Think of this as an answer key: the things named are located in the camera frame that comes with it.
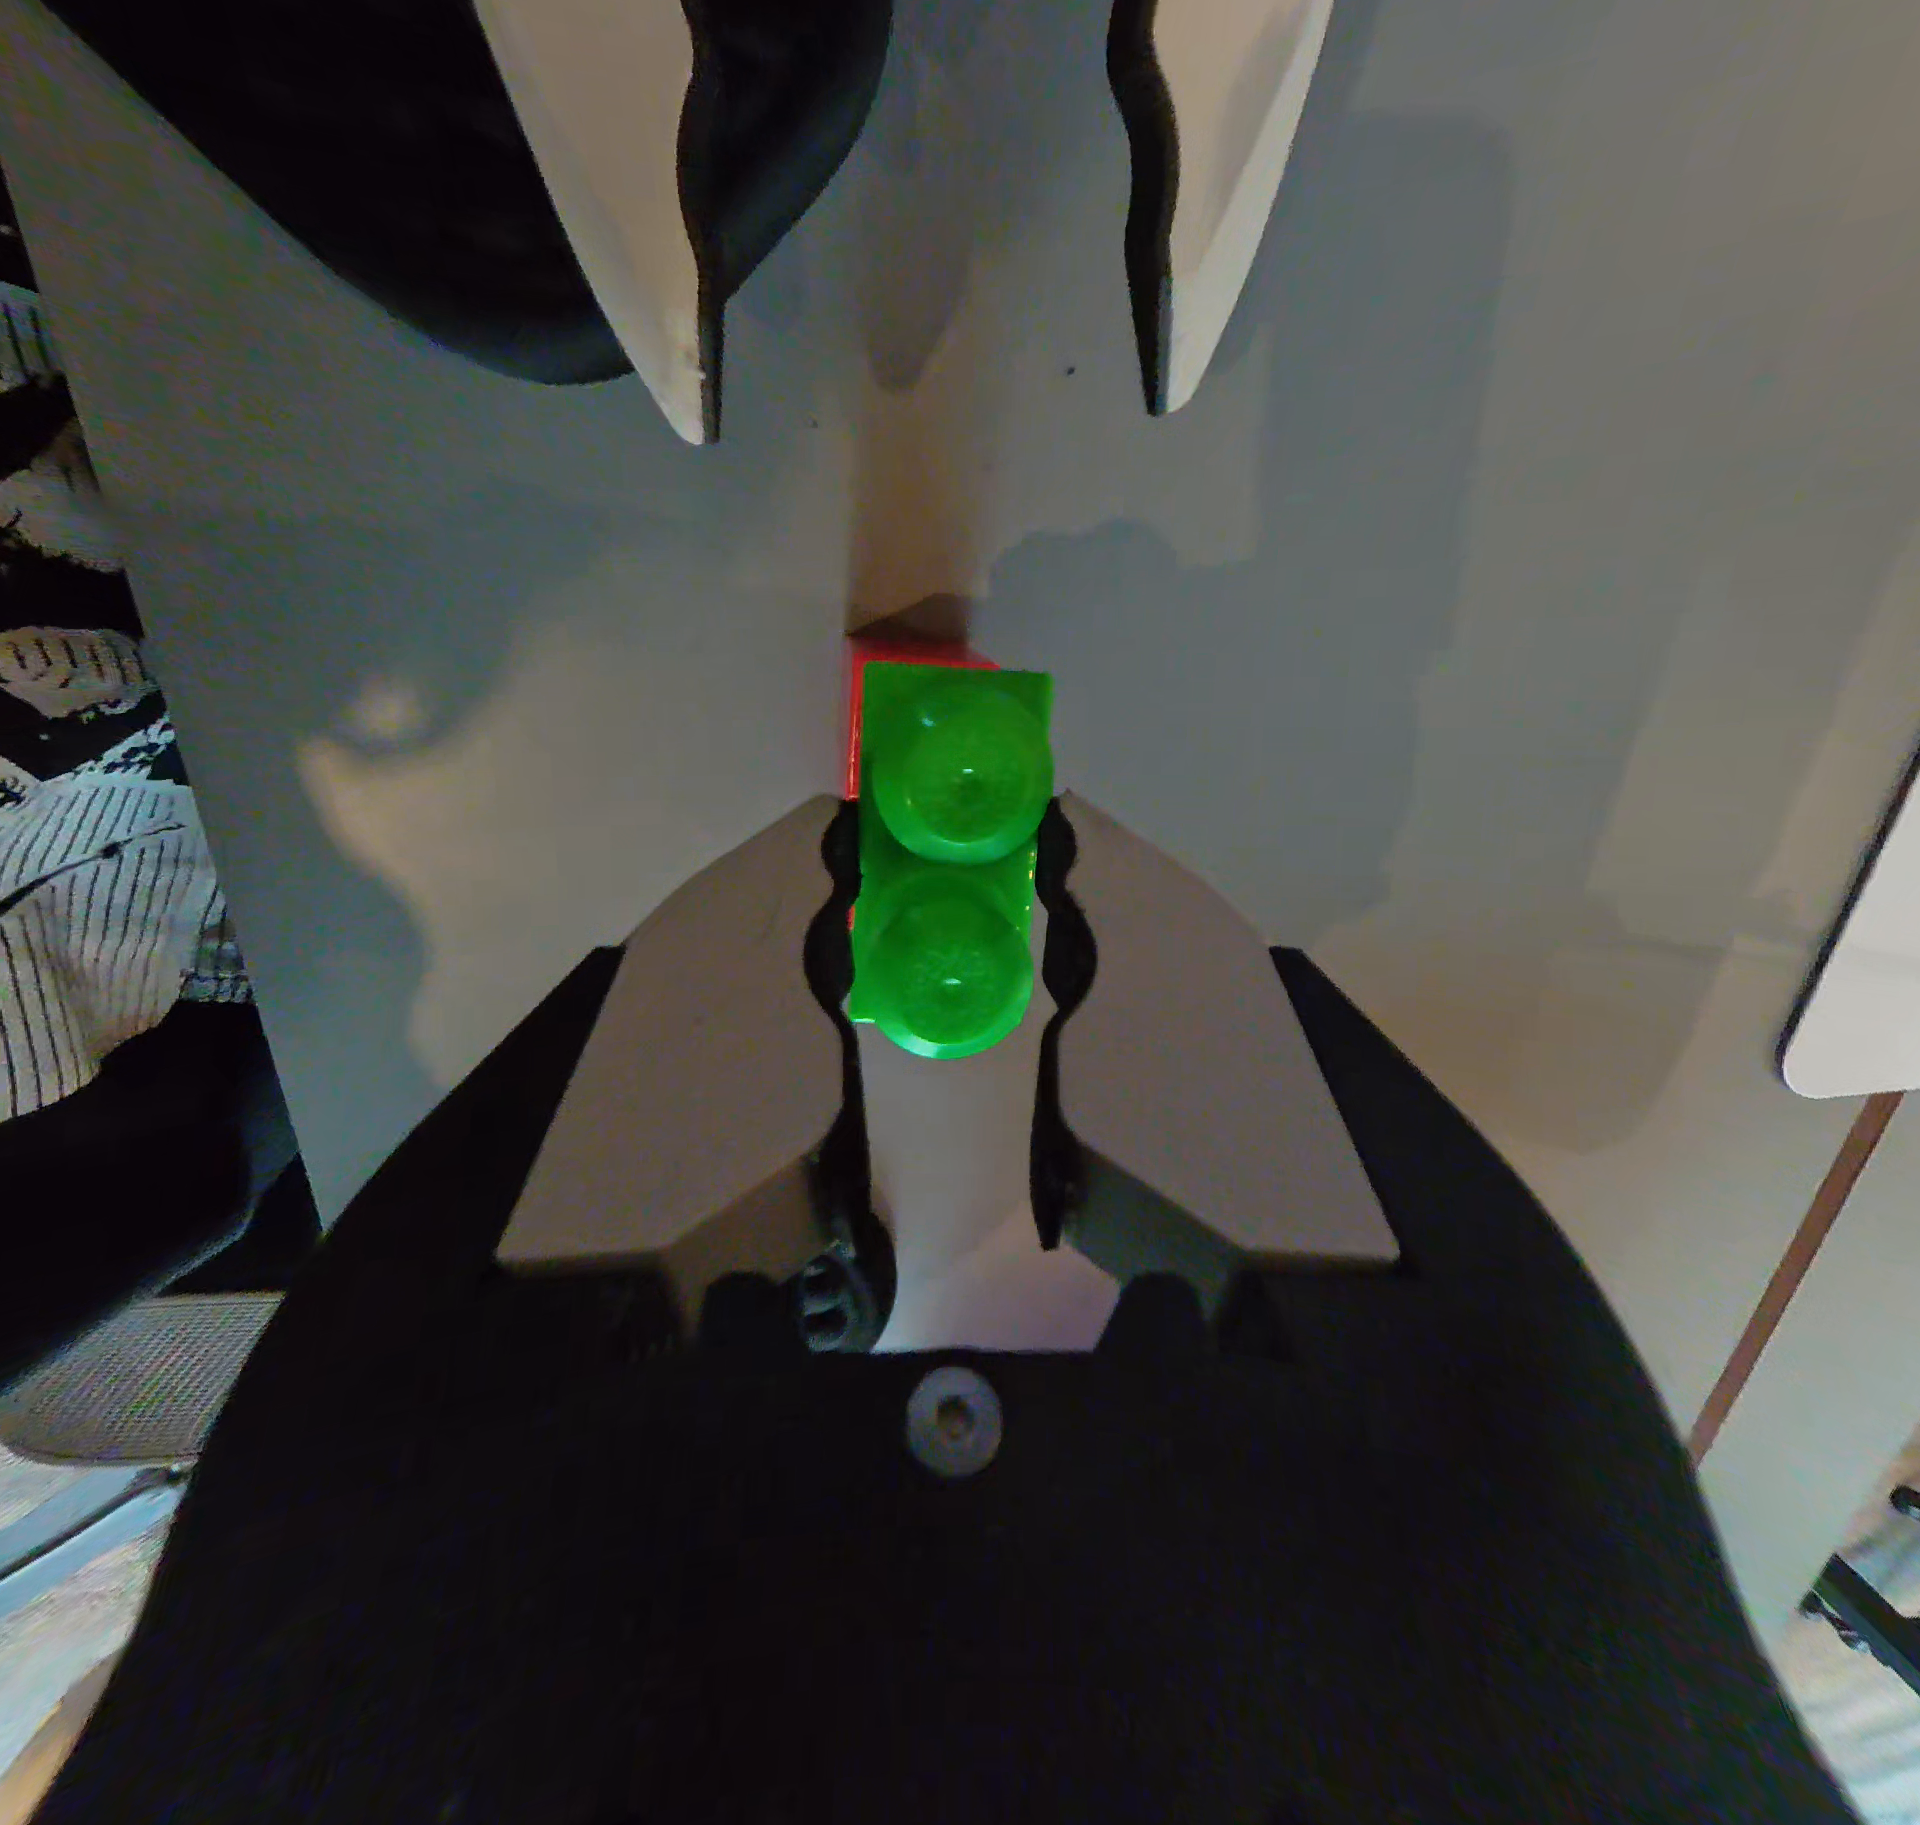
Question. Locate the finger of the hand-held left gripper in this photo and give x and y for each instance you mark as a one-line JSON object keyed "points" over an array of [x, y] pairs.
{"points": [[1245, 83], [600, 100]]}

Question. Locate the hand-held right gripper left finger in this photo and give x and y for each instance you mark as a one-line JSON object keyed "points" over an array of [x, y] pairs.
{"points": [[690, 1062]]}

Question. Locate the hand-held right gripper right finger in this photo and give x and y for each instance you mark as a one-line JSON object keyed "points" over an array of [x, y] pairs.
{"points": [[1215, 1075]]}

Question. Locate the green mega block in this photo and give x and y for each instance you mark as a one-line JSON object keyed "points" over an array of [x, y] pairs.
{"points": [[946, 955]]}

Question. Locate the red single-stud mega block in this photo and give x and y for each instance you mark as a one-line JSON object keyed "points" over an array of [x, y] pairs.
{"points": [[917, 650]]}

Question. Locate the black-and-white patterned garment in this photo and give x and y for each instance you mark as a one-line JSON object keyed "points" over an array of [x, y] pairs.
{"points": [[91, 879]]}

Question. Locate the white tabletop display stand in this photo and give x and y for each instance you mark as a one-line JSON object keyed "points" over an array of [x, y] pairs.
{"points": [[1858, 986]]}

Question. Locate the black office chair base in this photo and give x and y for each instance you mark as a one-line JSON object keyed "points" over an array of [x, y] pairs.
{"points": [[1875, 1587]]}

